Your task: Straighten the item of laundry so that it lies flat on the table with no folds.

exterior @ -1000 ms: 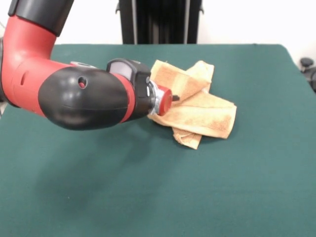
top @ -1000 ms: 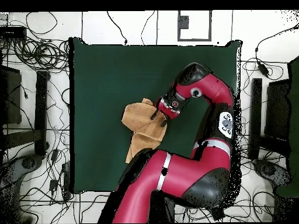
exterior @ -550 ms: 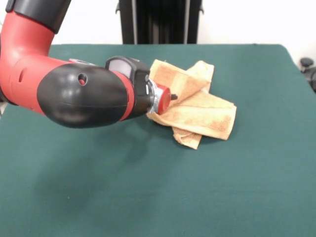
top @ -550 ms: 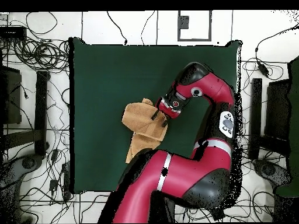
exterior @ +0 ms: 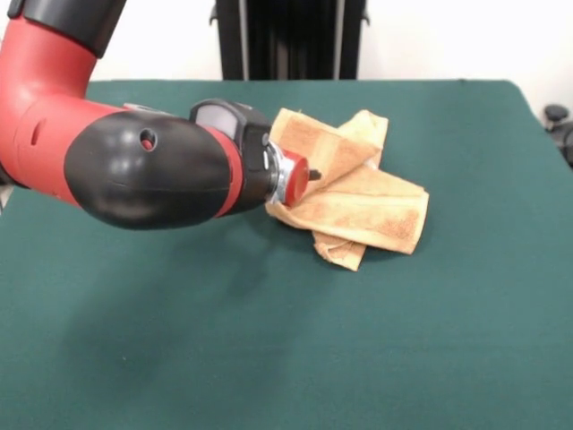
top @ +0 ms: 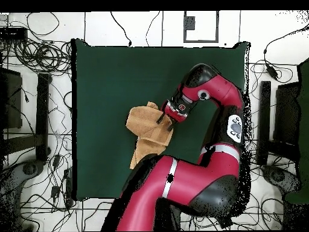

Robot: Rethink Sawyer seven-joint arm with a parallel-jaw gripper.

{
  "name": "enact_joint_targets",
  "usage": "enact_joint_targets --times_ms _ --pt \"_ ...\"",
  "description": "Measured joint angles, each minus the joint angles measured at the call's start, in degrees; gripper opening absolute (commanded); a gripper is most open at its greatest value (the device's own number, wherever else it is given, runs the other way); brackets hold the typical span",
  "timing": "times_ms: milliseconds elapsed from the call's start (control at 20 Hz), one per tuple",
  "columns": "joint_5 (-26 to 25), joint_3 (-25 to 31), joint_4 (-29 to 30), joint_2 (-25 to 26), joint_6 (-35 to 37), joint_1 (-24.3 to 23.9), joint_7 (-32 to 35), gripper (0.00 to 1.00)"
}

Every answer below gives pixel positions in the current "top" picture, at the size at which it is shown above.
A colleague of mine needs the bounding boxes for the thick black cable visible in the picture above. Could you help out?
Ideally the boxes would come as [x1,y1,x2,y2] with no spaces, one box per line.
[110,11,132,47]

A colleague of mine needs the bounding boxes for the tan terry towel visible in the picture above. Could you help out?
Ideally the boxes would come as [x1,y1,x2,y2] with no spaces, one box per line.
[125,101,174,170]

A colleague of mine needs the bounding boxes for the dark stand base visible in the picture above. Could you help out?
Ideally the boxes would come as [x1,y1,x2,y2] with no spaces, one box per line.
[0,159,45,194]
[261,165,301,194]

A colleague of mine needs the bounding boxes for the thin black cable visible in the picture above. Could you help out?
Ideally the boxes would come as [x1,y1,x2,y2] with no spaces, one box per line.
[145,11,161,47]

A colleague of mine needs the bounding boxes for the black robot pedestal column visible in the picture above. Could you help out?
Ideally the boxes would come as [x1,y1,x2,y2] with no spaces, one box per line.
[154,198,181,231]

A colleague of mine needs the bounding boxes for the long black bar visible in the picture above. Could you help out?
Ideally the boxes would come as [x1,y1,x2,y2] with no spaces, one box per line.
[259,80,272,146]
[35,72,52,162]

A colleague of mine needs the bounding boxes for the dark grey square plate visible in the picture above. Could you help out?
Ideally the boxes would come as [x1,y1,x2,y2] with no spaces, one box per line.
[185,16,196,31]

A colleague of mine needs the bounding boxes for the black power adapter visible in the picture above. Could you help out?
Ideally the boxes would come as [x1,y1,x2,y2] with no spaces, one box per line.
[265,63,279,80]

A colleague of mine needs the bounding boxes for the dark green table cloth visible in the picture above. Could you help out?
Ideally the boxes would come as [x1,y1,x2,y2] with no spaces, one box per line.
[71,38,250,201]

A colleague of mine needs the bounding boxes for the large black box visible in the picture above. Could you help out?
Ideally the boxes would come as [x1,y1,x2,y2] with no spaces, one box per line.
[275,82,301,146]
[0,68,23,129]

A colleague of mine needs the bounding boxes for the black cable coil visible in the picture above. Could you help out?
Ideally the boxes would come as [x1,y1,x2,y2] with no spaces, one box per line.
[14,39,73,73]

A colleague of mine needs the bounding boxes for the dark green draped cloth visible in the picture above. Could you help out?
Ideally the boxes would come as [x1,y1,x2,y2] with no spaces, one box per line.
[284,57,309,205]

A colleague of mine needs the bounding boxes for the flat black device box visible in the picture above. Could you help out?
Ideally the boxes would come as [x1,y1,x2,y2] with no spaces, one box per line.
[0,27,28,40]

